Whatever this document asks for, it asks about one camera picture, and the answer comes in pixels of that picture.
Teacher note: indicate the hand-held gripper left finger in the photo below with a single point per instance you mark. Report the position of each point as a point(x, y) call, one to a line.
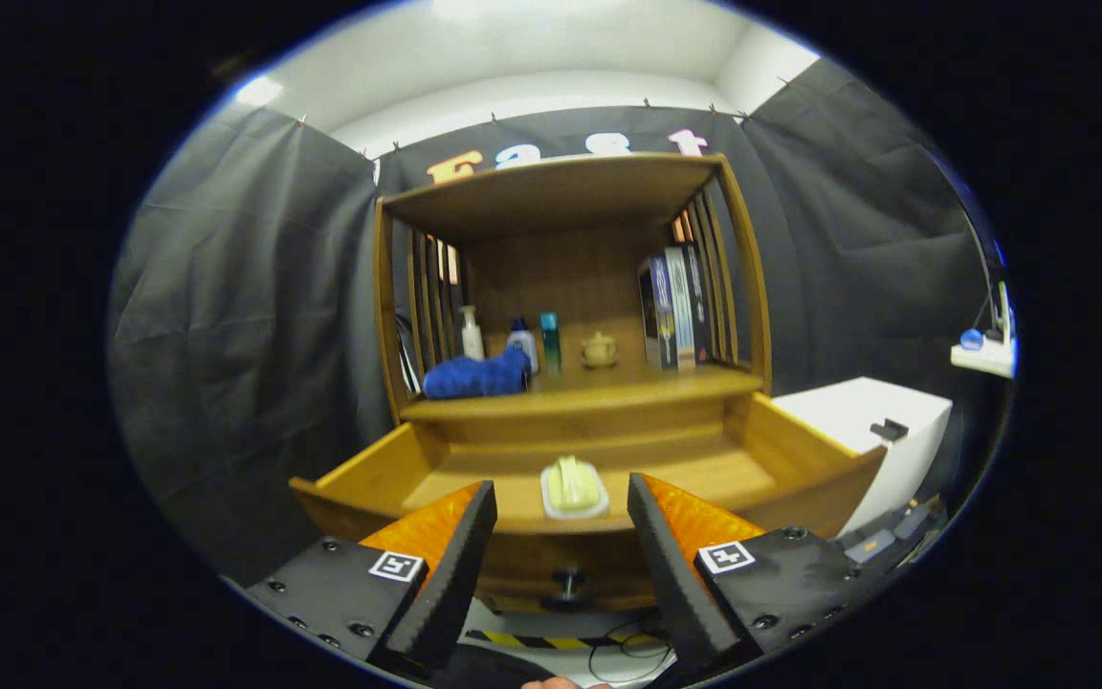
point(451, 574)

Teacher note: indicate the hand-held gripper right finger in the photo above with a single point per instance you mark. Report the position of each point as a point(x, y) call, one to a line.
point(675, 574)

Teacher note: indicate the wooden drawer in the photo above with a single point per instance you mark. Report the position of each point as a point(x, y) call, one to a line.
point(704, 469)

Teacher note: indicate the green scrub brush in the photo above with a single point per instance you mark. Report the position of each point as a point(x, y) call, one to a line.
point(572, 486)

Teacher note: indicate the wooden countertop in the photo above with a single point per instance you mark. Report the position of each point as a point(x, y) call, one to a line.
point(608, 388)

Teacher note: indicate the wooden cabinet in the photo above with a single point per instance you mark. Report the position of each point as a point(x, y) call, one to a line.
point(551, 196)

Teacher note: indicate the yellow black hazard tape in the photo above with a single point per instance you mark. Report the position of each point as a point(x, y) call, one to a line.
point(532, 639)

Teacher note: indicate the blue towel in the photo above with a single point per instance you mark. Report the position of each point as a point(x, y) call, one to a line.
point(474, 376)

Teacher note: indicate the dark grey box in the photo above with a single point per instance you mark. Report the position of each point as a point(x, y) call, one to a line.
point(895, 536)

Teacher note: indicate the white pump bottle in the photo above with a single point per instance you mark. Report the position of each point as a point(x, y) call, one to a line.
point(472, 340)

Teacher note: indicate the beige lidded teacup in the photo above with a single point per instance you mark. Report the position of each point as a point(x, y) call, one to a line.
point(599, 350)

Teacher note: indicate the white box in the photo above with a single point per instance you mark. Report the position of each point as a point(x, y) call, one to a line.
point(848, 411)

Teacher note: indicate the white bottle blue cap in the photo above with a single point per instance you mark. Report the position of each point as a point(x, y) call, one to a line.
point(523, 346)

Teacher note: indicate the teal slim bottle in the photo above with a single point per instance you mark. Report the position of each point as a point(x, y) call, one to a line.
point(551, 344)

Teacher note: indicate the small black clip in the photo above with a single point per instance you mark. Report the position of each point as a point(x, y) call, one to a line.
point(889, 430)

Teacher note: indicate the dark book blue spine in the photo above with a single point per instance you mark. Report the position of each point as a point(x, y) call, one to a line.
point(658, 316)

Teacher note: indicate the pale blue book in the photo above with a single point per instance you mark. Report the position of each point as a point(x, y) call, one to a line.
point(680, 306)

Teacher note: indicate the black book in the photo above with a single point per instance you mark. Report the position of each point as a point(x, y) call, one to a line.
point(698, 301)

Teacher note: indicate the black backdrop cloth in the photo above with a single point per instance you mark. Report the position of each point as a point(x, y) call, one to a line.
point(245, 316)

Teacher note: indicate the white desk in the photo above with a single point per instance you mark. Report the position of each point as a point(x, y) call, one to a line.
point(986, 361)

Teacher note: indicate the small blue object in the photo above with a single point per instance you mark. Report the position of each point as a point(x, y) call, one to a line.
point(972, 339)

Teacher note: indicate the ceiling light panel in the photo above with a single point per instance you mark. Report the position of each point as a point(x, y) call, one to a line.
point(259, 91)

